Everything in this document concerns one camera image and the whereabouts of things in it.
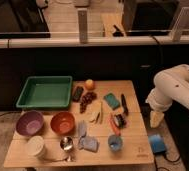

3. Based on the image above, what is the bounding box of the blue cloth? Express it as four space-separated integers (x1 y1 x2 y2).
77 121 99 152

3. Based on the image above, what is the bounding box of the wooden board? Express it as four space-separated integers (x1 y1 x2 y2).
4 80 154 168

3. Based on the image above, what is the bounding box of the orange fruit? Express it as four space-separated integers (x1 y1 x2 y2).
85 79 95 90

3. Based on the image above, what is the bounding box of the dark grape bunch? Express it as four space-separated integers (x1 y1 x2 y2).
80 92 97 113

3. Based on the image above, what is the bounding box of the teal sponge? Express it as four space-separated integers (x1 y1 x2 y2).
104 93 120 110

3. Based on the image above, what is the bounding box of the black eraser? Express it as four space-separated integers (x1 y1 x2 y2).
72 86 84 102

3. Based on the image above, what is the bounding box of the orange handled brush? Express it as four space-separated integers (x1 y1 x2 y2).
110 114 127 136

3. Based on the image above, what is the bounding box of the banana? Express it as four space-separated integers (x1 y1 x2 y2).
89 101 102 124

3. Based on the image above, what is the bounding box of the green plastic tray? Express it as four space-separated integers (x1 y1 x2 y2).
16 76 73 109

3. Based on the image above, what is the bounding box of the metal measuring cup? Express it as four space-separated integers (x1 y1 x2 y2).
60 136 73 162

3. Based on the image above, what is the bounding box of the blue tape roll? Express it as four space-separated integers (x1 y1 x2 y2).
149 134 167 154

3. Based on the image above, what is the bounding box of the white cup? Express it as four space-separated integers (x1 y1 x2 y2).
25 136 46 158

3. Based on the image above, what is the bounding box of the blue small cup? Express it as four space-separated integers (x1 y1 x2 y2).
108 135 123 152

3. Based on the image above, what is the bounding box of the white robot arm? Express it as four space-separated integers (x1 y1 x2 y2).
145 64 189 128

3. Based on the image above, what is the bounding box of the orange bowl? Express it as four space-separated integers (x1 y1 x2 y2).
50 111 75 135

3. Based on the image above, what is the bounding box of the purple bowl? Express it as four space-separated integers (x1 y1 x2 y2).
16 110 44 136

